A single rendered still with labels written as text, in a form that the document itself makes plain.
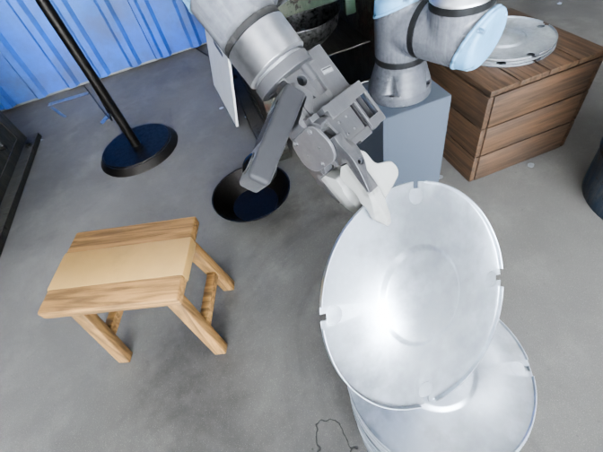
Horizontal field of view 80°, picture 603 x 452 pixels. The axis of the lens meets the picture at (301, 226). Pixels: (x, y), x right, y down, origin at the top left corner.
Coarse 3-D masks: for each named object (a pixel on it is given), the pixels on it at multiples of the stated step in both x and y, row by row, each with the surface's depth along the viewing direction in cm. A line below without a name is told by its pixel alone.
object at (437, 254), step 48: (432, 192) 46; (336, 240) 40; (384, 240) 43; (432, 240) 46; (480, 240) 50; (336, 288) 41; (384, 288) 43; (432, 288) 46; (480, 288) 50; (336, 336) 41; (384, 336) 44; (432, 336) 46; (480, 336) 51; (384, 384) 44; (432, 384) 48
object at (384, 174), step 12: (348, 168) 38; (372, 168) 40; (384, 168) 41; (396, 168) 42; (348, 180) 40; (384, 180) 41; (360, 192) 40; (372, 192) 39; (384, 192) 41; (372, 204) 40; (384, 204) 40; (372, 216) 41; (384, 216) 41
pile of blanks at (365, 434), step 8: (528, 368) 57; (360, 424) 64; (360, 432) 77; (368, 432) 57; (368, 440) 66; (376, 440) 55; (368, 448) 75; (376, 448) 61; (384, 448) 55; (520, 448) 51
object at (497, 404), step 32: (512, 352) 58; (480, 384) 56; (512, 384) 56; (384, 416) 56; (416, 416) 55; (448, 416) 55; (480, 416) 54; (512, 416) 53; (416, 448) 53; (448, 448) 52; (480, 448) 51; (512, 448) 51
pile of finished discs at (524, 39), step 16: (512, 16) 120; (512, 32) 113; (528, 32) 112; (544, 32) 111; (496, 48) 110; (512, 48) 108; (528, 48) 107; (544, 48) 105; (496, 64) 106; (512, 64) 106; (528, 64) 105
